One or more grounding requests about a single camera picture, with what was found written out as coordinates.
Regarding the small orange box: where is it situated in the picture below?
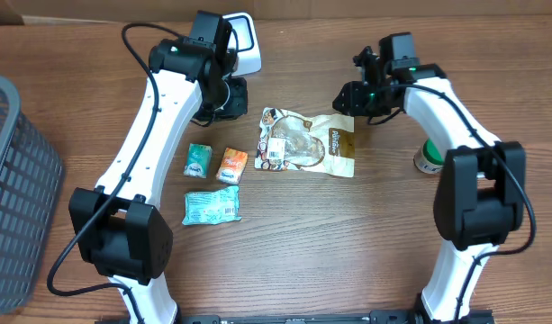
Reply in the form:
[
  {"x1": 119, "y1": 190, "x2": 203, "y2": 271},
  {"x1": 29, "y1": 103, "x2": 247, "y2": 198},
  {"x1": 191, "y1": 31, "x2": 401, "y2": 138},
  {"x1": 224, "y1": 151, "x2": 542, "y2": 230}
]
[{"x1": 216, "y1": 148, "x2": 249, "y2": 185}]

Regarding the beige snack pouch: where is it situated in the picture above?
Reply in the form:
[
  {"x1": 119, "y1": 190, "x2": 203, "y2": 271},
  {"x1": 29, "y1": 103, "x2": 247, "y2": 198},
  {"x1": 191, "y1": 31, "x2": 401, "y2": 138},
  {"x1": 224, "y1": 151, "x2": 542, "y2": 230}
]
[{"x1": 254, "y1": 107, "x2": 355, "y2": 178}]

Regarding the small teal box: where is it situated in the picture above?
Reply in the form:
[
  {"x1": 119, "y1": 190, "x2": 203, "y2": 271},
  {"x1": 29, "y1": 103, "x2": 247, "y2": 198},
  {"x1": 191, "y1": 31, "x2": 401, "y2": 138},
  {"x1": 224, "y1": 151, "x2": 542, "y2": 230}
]
[{"x1": 184, "y1": 143, "x2": 213, "y2": 178}]

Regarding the green lid jar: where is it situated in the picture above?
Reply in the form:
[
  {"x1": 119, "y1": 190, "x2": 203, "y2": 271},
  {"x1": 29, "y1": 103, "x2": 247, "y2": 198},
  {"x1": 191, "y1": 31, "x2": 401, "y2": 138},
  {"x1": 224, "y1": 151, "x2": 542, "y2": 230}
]
[{"x1": 413, "y1": 139, "x2": 444, "y2": 175}]

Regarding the teal snack packet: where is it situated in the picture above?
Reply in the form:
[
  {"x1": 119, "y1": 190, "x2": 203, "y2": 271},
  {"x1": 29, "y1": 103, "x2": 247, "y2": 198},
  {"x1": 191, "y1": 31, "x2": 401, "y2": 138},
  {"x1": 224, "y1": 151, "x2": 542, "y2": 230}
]
[{"x1": 182, "y1": 185, "x2": 241, "y2": 226}]

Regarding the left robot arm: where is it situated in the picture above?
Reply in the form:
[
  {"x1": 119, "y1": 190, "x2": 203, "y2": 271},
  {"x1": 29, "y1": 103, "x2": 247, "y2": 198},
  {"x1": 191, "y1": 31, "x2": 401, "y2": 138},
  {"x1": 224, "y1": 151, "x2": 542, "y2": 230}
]
[{"x1": 68, "y1": 11, "x2": 261, "y2": 323}]

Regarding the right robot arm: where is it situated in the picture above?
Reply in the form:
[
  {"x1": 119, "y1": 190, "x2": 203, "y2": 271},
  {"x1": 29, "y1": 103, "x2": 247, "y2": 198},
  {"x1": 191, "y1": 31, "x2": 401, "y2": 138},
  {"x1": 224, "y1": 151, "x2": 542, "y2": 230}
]
[{"x1": 332, "y1": 32, "x2": 537, "y2": 323}]

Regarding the white barcode scanner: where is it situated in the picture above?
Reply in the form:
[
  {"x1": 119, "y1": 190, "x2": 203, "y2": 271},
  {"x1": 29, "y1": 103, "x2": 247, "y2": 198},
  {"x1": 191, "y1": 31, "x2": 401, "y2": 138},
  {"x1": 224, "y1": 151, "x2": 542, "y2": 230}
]
[{"x1": 222, "y1": 12, "x2": 262, "y2": 77}]

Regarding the grey plastic mesh basket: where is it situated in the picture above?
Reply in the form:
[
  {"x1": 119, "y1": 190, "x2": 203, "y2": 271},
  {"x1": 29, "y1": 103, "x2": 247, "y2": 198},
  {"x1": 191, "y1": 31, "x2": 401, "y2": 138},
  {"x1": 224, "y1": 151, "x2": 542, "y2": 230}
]
[{"x1": 0, "y1": 76, "x2": 65, "y2": 315}]

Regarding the brown cardboard backdrop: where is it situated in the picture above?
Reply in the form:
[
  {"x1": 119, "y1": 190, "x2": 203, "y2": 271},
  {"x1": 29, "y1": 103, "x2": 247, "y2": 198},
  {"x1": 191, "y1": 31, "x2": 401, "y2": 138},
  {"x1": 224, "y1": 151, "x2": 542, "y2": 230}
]
[{"x1": 0, "y1": 0, "x2": 552, "y2": 24}]

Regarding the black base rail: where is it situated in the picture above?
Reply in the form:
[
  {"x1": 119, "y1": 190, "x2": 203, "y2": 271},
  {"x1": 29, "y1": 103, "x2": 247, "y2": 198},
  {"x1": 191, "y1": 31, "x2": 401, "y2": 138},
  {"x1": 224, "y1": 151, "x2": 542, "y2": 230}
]
[{"x1": 95, "y1": 309, "x2": 496, "y2": 324}]

